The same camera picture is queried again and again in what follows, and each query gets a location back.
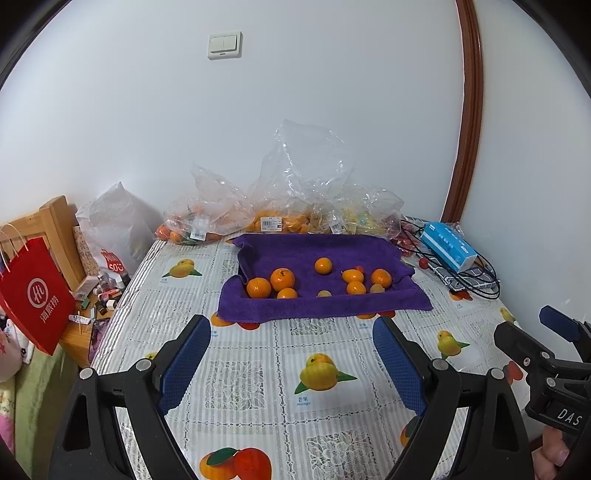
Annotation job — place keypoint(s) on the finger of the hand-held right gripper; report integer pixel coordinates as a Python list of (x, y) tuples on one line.
[(512, 337), (558, 321)]

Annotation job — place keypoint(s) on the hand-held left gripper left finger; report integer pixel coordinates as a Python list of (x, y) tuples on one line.
[(184, 364)]

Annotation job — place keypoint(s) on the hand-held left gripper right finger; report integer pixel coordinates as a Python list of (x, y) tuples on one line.
[(399, 364)]

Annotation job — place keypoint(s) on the orange tangerine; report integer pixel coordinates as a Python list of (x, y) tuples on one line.
[(323, 266), (356, 288), (381, 277), (287, 293), (258, 287), (352, 276)]

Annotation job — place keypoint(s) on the purple towel covered tray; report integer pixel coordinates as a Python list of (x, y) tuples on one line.
[(323, 304)]

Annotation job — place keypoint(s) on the large tangerine with dark stem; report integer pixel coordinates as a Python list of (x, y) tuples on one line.
[(282, 279)]

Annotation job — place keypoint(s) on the person's right hand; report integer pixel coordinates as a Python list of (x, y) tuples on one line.
[(551, 454)]

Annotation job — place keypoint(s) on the fruit printed tablecloth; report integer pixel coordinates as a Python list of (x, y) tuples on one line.
[(258, 383)]

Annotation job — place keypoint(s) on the black and white patterned pouch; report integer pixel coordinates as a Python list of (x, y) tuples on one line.
[(455, 279)]

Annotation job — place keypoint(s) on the clutter of small cosmetic bottles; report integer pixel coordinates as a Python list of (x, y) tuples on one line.
[(101, 295)]

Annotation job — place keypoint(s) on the blue tissue box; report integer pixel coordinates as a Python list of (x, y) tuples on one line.
[(450, 247)]

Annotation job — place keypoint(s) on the wooden nightstand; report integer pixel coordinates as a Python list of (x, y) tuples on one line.
[(78, 334)]

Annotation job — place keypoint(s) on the clear bag of red fruit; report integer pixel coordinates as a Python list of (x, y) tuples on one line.
[(401, 242)]

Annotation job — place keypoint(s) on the red and white packet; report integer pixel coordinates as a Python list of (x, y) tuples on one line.
[(113, 263)]

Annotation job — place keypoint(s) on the floral gift bag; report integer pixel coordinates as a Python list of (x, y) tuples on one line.
[(85, 256)]

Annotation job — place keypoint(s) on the clear bag of oranges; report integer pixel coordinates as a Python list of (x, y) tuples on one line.
[(194, 217)]

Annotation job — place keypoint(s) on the green blanket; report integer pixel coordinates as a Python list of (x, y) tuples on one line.
[(37, 406)]

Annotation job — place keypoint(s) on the clear bag of yellow packs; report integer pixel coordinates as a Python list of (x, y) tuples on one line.
[(360, 212)]

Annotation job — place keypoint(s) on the white plastic bag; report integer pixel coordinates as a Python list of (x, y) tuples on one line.
[(115, 221)]

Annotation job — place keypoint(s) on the red paper bag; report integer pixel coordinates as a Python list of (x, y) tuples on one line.
[(37, 295)]

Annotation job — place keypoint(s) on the pink plush toy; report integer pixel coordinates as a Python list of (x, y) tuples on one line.
[(7, 350)]

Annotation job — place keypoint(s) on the pink printed cloth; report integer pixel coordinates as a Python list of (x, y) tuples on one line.
[(4, 415)]

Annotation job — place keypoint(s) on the tall clear bag of tangerines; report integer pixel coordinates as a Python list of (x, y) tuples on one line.
[(300, 180)]

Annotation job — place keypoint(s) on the brown wooden door frame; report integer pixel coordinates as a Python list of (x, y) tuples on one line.
[(471, 115)]

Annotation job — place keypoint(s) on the white light switch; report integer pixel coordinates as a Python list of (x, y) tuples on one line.
[(224, 45)]

